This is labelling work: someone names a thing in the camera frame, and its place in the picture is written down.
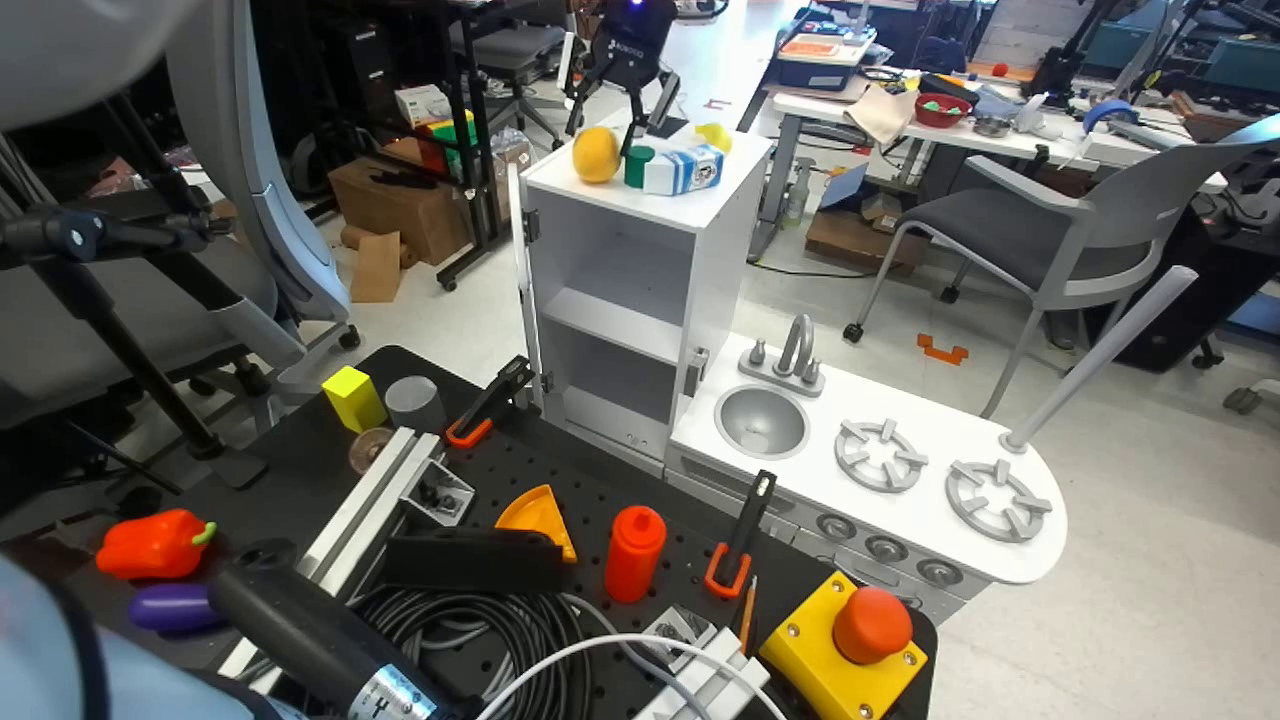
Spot green cup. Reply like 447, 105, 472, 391
626, 145, 655, 187

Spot orange ball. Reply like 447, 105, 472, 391
574, 126, 621, 185

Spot red bowl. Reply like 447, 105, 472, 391
915, 93, 975, 126

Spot orange wedge piece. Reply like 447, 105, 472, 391
498, 482, 582, 564

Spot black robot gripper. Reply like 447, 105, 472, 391
563, 0, 682, 134

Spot orange plastic cylinder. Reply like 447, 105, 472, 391
605, 502, 667, 604

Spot grey cylinder block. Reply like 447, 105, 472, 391
383, 374, 444, 431

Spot grey office chair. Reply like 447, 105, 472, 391
844, 117, 1280, 415

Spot red toy pepper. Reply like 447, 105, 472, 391
98, 507, 221, 579

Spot camera tripod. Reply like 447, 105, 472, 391
0, 147, 276, 454

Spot black coiled cable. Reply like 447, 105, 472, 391
348, 585, 605, 720

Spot grey toy stove burner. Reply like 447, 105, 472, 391
834, 418, 927, 497

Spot purple toy eggplant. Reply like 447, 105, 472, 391
128, 585, 223, 637

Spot grey toy faucet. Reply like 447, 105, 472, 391
741, 315, 823, 395

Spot yellow cube block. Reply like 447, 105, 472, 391
319, 365, 383, 431

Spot white cable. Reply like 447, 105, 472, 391
478, 628, 794, 720

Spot blue white milk carton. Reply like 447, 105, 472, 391
643, 145, 726, 194

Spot yellow lemon toy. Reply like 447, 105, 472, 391
696, 122, 733, 155

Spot orange floor marker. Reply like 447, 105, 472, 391
915, 331, 974, 367

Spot black orange clamp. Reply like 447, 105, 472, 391
444, 354, 538, 451
704, 468, 775, 601

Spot cardboard box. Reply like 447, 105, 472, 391
327, 155, 472, 265

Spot yellow emergency stop button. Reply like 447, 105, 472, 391
760, 572, 927, 720

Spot white toy kitchen cabinet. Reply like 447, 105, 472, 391
513, 134, 1067, 621

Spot grey toy sink bowl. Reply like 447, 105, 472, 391
716, 388, 807, 454

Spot white work table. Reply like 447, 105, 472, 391
743, 53, 1280, 265

